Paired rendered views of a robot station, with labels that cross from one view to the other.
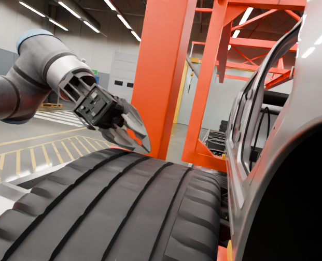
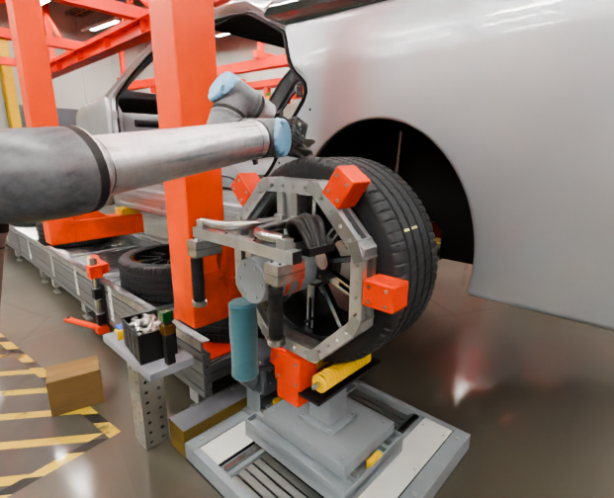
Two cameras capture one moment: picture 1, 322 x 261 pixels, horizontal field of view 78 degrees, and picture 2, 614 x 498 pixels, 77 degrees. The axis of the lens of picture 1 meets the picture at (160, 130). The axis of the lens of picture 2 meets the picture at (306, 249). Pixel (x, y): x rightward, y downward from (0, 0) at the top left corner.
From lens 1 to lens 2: 1.17 m
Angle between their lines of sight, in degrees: 61
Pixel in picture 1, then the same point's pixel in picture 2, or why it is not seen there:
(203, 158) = (92, 225)
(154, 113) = not seen: hidden behind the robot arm
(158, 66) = (202, 86)
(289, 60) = (58, 18)
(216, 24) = not seen: outside the picture
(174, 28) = (209, 43)
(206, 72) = (38, 62)
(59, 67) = (270, 107)
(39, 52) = (251, 95)
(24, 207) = not seen: hidden behind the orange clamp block
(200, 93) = (42, 107)
